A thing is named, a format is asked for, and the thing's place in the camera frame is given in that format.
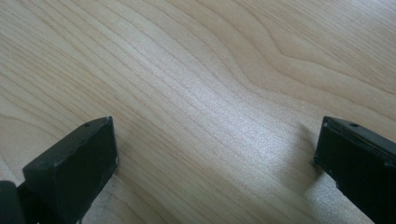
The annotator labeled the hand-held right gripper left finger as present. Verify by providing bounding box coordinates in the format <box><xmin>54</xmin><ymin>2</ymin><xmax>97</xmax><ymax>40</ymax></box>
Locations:
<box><xmin>21</xmin><ymin>116</ymin><xmax>119</xmax><ymax>224</ymax></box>

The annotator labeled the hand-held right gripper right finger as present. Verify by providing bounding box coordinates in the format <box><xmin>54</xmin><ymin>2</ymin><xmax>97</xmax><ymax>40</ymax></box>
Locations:
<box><xmin>313</xmin><ymin>115</ymin><xmax>396</xmax><ymax>224</ymax></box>

